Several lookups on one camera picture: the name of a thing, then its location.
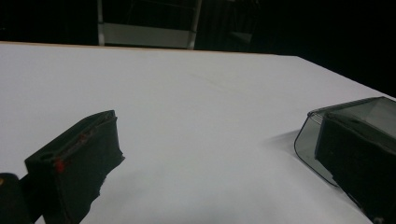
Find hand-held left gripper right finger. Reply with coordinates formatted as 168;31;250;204
314;112;396;224

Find white metal stand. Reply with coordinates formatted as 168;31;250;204
96;0;204;50

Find white table cover sheet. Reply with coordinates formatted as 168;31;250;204
0;43;396;224

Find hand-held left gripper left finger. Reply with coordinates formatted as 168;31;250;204
24;109;126;224

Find clear plastic compartment box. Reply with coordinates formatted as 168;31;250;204
293;95;396;189

